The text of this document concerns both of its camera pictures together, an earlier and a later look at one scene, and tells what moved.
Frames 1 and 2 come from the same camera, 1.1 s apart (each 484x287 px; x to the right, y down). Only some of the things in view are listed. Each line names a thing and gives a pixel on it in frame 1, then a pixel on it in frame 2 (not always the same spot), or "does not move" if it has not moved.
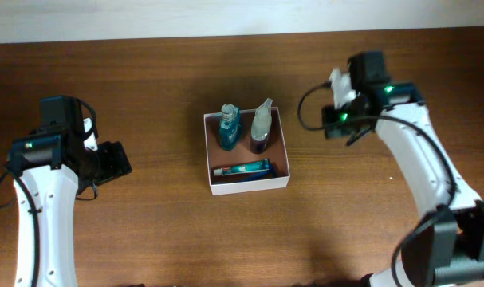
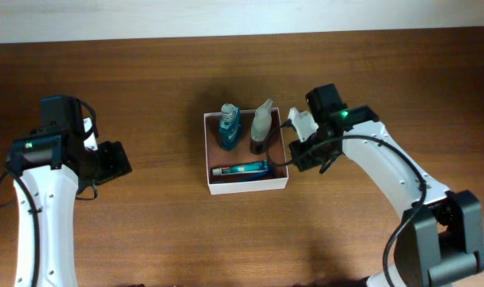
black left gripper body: [112, 163] does not move
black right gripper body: [336, 124] -> [318, 155]
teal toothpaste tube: [243, 168] does not move
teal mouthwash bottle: [230, 126] does not move
